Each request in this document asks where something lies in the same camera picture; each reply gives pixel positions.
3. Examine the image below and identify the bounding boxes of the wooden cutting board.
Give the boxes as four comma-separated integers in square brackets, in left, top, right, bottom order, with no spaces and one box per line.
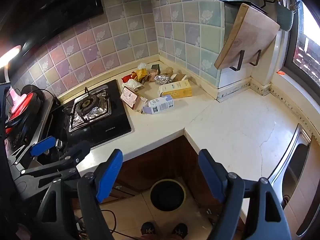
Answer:
[214,3,280,70]

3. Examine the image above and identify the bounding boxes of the person's right shoe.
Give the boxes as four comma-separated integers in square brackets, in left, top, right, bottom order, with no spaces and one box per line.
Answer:
[172,223,188,239]

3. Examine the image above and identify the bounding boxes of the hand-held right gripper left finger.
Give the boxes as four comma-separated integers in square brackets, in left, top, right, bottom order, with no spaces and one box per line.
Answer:
[35,149,123,240]

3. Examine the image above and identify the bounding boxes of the gas burner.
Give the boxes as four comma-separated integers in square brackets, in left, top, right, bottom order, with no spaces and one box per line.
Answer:
[75,97,99,117]

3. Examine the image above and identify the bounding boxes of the black range hood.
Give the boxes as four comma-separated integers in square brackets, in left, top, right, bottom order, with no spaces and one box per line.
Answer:
[0,0,104,63]

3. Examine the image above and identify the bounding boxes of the red and black appliance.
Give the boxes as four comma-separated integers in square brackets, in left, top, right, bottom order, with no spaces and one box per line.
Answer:
[5,85,54,153]

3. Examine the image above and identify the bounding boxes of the black glass gas stove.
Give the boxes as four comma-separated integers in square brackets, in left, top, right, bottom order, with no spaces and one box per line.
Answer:
[46,79,132,153]

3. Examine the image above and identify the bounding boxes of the crumpled foil ball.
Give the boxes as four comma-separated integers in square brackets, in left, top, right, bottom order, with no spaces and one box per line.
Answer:
[154,74,172,84]

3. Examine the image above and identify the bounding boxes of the brown paper cup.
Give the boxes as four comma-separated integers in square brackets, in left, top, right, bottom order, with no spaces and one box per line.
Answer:
[172,74,190,83]

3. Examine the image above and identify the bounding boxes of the person's left shoe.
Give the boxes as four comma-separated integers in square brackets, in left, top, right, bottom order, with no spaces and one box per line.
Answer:
[141,222,157,240]

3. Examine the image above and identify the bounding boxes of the person's shoe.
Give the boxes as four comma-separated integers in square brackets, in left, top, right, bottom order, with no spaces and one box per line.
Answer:
[172,223,188,239]
[141,222,157,240]

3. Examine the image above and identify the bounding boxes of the brown label packet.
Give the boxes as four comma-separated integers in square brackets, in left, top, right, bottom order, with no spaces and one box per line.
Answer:
[120,86,148,110]

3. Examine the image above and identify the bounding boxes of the yellow cardboard box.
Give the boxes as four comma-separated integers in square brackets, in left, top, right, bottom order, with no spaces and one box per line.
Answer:
[159,79,193,99]

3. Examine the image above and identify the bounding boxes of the black floor cable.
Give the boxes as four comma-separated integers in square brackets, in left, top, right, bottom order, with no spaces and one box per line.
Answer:
[99,202,120,240]

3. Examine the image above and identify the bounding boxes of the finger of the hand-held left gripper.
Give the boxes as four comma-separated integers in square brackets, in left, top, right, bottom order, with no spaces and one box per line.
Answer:
[20,141,91,180]
[10,135,63,167]

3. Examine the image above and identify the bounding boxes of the black wire wall rack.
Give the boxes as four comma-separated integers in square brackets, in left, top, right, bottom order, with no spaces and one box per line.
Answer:
[213,0,280,72]

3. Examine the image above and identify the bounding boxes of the green-topped brown carton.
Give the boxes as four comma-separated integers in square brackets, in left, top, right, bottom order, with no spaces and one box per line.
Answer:
[149,64,161,82]

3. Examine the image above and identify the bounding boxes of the crumpled white paper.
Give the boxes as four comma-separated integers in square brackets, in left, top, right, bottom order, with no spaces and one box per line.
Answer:
[126,79,144,90]

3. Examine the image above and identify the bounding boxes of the yellow snack packet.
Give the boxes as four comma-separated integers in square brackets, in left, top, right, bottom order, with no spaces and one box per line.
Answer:
[131,68,150,83]

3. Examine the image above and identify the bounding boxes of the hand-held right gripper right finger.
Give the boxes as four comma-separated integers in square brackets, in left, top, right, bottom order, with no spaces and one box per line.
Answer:
[198,149,292,240]

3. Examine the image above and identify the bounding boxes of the aluminium foil burner liner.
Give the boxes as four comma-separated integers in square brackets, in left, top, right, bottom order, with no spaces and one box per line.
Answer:
[69,85,112,132]

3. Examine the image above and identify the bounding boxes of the pink plastic tool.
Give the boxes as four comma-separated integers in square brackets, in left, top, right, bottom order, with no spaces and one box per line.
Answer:
[9,86,28,110]

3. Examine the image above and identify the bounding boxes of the white and purple carton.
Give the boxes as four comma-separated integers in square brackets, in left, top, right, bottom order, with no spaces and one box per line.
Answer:
[142,95,174,115]

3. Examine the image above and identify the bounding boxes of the steel sink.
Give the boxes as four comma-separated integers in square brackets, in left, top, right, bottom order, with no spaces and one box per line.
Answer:
[269,124,320,235]

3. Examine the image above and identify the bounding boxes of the window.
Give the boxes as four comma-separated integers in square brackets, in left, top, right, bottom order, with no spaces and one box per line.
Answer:
[282,0,320,80]

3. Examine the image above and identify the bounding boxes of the round dark trash bin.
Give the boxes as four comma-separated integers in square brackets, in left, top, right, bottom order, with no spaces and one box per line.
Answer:
[149,179,187,212]

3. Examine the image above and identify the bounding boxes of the green hanging kitchen tool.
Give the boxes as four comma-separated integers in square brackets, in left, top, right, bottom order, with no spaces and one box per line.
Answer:
[277,1,300,32]

